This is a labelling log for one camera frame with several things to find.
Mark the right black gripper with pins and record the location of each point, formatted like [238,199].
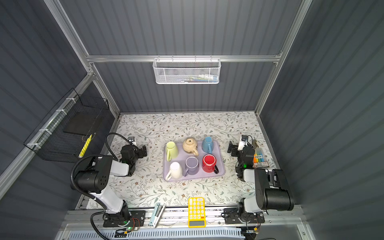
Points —
[234,149]

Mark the pens in white basket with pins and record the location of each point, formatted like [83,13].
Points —
[200,79]

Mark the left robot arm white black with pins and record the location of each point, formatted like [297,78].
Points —
[90,177]

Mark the purple mug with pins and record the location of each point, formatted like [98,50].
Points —
[191,166]

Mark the light green stapler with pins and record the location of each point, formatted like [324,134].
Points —
[157,213]

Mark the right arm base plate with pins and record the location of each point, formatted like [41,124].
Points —
[234,216]

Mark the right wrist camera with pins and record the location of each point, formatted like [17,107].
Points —
[244,141]

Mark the box of coloured markers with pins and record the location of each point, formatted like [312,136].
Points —
[259,159]

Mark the beige ceramic teapot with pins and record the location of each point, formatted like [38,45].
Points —
[190,146]

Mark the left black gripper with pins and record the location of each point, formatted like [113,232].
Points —
[141,151]

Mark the black wire side basket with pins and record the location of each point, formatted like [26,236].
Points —
[63,135]

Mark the floral table mat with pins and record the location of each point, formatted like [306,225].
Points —
[148,185]

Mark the white cream mug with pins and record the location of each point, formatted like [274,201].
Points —
[175,172]

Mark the light green mug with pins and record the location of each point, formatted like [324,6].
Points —
[171,151]

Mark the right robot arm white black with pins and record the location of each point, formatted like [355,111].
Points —
[272,191]

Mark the white wire wall basket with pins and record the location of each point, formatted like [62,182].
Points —
[168,72]

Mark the yellow marker pen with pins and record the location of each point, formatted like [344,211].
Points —
[85,147]

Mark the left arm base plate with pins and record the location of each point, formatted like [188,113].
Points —
[131,219]

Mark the red mug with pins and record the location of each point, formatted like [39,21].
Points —
[209,164]

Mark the lilac plastic tray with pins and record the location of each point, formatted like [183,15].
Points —
[181,158]

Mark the yellow calculator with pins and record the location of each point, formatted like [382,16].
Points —
[196,212]

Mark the blue floral mug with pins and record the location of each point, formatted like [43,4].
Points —
[208,145]

